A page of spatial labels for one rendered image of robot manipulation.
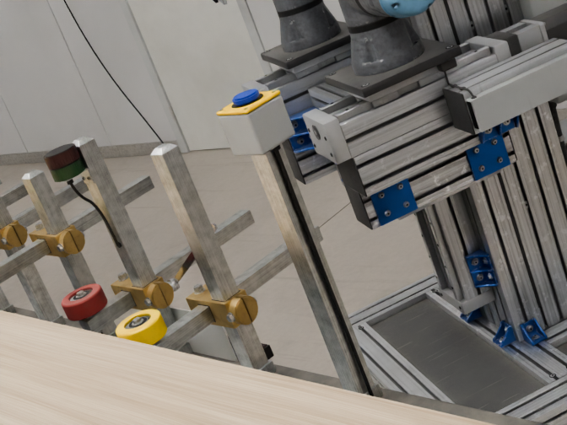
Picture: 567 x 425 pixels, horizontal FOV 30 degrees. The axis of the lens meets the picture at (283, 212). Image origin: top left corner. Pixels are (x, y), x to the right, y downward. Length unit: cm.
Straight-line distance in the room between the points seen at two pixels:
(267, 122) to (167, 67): 455
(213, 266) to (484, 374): 102
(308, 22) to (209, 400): 134
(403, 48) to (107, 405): 97
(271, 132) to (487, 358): 132
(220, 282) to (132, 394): 32
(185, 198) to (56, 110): 534
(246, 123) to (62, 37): 521
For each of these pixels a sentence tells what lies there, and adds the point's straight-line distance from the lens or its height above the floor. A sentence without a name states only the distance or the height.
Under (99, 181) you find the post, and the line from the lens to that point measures 194.
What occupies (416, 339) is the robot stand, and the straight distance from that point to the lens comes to 285.
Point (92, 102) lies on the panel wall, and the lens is 672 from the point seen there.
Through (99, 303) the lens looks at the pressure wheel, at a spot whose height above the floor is 89.
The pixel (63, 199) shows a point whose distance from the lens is 253.
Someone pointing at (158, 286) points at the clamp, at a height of 87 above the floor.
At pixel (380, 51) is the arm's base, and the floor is 108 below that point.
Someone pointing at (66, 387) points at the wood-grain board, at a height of 90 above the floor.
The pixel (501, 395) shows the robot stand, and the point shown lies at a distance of 252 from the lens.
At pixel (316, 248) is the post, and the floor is 98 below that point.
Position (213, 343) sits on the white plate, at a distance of 200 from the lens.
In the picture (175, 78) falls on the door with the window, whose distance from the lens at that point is 601.
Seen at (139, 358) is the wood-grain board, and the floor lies 90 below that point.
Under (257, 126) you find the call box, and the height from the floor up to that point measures 119.
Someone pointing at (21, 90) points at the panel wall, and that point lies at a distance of 729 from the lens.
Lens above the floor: 157
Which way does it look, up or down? 20 degrees down
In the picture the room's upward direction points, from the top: 21 degrees counter-clockwise
